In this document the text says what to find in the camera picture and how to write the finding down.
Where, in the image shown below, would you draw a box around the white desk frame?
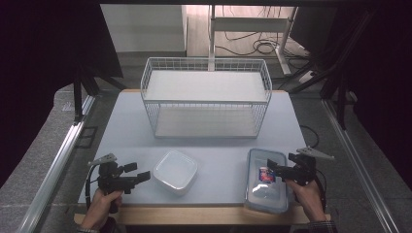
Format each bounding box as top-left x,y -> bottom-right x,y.
208,4 -> 299,76

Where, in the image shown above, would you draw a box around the white square container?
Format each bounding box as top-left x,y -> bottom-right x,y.
152,149 -> 199,196

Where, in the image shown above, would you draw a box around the black metal stand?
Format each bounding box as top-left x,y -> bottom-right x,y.
287,9 -> 377,131
72,63 -> 128,126

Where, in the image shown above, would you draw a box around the person's right hand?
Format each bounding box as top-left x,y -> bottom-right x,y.
285,179 -> 326,223

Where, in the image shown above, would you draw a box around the white wire rack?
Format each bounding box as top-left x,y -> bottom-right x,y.
140,56 -> 273,140

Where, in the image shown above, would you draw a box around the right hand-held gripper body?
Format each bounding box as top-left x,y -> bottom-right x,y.
285,146 -> 336,187

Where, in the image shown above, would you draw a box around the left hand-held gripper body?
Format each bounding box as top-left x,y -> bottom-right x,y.
86,152 -> 137,195

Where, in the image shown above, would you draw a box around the dark curtain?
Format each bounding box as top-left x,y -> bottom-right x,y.
0,0 -> 124,189
336,0 -> 412,183

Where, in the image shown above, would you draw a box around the person's left hand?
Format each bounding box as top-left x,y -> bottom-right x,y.
80,188 -> 124,231

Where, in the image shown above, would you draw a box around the white cabinet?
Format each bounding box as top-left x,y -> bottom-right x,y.
99,4 -> 189,58

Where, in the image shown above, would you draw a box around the black floor cables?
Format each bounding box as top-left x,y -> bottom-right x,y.
215,5 -> 310,60

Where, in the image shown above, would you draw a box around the white power strip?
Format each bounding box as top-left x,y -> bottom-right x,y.
296,69 -> 316,84

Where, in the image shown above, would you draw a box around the clear container with blue lid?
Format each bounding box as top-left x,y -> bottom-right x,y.
244,148 -> 291,215

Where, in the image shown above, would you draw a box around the aluminium rail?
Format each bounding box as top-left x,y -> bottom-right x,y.
321,98 -> 395,233
17,94 -> 97,233

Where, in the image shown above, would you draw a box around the black cable loop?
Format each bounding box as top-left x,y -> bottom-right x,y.
299,124 -> 321,150

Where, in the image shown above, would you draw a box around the pale blue table mat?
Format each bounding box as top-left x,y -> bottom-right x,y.
77,90 -> 308,207

